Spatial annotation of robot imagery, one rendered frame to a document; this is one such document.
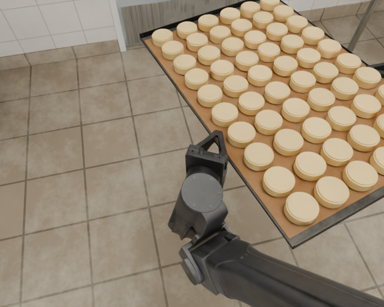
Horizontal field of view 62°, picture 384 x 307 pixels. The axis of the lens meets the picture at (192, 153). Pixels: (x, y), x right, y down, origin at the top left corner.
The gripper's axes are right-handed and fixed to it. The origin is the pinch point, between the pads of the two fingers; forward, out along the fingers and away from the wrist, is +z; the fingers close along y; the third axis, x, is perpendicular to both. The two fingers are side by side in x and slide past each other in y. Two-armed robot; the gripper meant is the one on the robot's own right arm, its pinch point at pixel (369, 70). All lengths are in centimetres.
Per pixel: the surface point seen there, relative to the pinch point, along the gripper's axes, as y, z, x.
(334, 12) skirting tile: -91, -11, -179
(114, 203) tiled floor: -97, 81, 10
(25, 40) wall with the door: -74, 173, -66
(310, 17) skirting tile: -91, 5, -169
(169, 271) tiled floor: -98, 43, 32
